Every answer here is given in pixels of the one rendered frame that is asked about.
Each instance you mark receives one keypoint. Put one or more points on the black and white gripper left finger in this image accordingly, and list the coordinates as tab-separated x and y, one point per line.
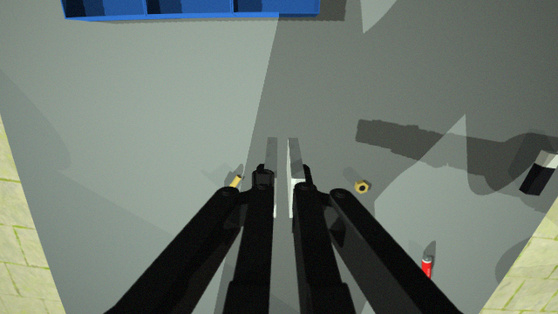
176	280

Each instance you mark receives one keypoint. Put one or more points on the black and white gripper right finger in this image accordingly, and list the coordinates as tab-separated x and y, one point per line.
390	280

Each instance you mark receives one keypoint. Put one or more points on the blue three-compartment bin rack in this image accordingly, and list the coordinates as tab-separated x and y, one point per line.
111	10

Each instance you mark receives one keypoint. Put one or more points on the red aa battery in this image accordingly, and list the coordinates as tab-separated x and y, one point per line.
427	265

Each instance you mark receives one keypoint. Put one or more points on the yellow hex bolt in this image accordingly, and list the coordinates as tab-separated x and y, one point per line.
235	181

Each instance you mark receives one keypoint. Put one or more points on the yellow hex nut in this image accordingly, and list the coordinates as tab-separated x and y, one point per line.
361	186

